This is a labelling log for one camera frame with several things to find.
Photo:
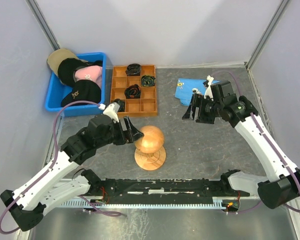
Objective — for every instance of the black cap white lining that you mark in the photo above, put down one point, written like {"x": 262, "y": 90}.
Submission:
{"x": 68, "y": 67}

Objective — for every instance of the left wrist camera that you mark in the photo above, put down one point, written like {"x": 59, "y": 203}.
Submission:
{"x": 111, "y": 111}

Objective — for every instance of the wooden hat stand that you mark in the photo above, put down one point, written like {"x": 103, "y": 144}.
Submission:
{"x": 150, "y": 153}

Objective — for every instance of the black cap gold letter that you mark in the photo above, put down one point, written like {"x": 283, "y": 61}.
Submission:
{"x": 83, "y": 91}

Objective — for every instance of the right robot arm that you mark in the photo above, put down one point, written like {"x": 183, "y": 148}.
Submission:
{"x": 282, "y": 181}

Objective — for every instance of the blue plastic bin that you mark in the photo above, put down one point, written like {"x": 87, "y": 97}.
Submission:
{"x": 57, "y": 90}

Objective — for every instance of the beige cap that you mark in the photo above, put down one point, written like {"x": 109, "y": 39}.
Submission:
{"x": 55, "y": 58}

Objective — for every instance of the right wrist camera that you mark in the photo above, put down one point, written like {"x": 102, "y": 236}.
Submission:
{"x": 208, "y": 92}

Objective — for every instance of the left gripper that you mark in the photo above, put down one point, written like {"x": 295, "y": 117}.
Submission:
{"x": 129, "y": 136}

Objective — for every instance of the rolled dark green belt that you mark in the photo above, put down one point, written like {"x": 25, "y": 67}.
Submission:
{"x": 121, "y": 104}

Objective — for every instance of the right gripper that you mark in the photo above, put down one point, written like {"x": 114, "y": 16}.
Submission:
{"x": 198, "y": 101}

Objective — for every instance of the wooden compartment tray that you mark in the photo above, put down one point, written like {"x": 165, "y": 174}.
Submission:
{"x": 146, "y": 106}

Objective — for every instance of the rolled black brown belt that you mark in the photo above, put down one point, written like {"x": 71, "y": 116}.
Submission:
{"x": 133, "y": 92}

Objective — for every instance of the pink cap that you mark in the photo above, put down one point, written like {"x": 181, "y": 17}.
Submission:
{"x": 91, "y": 73}

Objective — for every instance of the blue astronaut print cloth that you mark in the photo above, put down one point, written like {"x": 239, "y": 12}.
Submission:
{"x": 186, "y": 87}

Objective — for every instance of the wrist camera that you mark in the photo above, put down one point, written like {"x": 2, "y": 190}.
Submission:
{"x": 208, "y": 92}
{"x": 111, "y": 111}

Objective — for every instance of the rolled green black belt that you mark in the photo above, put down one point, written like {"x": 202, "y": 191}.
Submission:
{"x": 148, "y": 81}

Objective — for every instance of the rolled black belt top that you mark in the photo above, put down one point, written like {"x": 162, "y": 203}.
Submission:
{"x": 133, "y": 69}

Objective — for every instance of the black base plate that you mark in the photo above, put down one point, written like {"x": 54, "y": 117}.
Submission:
{"x": 163, "y": 191}

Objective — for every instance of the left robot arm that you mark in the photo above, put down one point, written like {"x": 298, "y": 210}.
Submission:
{"x": 33, "y": 200}

